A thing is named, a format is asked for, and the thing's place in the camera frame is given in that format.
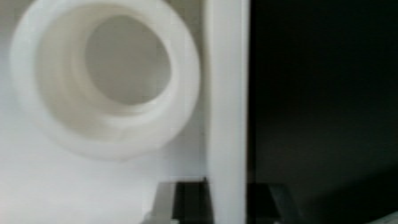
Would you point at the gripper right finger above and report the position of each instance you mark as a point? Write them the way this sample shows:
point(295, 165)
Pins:
point(272, 208)

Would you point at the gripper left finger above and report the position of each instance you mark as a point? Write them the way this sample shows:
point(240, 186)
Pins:
point(178, 207)

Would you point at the white square tabletop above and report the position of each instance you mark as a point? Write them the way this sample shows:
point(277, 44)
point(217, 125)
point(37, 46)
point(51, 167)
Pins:
point(122, 107)

